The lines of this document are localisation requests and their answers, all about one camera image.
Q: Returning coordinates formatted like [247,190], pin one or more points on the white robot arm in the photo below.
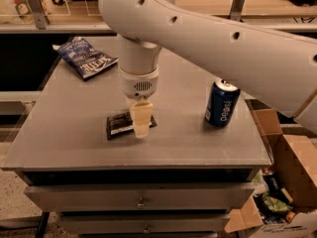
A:
[277,68]

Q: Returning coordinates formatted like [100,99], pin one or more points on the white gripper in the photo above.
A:
[138,84]

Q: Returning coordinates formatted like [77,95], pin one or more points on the left metal bracket post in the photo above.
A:
[40,18]

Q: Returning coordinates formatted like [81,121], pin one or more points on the dark bottle in box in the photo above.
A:
[275,188]

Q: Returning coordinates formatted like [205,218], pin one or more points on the black rxbar chocolate wrapper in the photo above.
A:
[119,125]

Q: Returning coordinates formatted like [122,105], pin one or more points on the grey upper drawer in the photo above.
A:
[155,196]

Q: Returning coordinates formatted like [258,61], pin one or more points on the green snack packet in box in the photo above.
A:
[275,205]

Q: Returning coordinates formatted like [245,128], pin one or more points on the right metal bracket post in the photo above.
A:
[236,10]

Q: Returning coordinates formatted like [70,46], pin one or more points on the metal bracket post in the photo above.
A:
[40,18]
[236,10]

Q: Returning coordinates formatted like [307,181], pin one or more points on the blue kettle chips bag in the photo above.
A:
[83,58]

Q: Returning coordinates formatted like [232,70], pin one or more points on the grey lower drawer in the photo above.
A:
[144,223]

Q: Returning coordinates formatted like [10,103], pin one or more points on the blue pepsi can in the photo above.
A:
[222,100]

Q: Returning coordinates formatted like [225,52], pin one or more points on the grey drawer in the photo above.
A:
[155,196]
[144,223]

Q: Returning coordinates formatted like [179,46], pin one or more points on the open cardboard box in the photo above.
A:
[295,163]

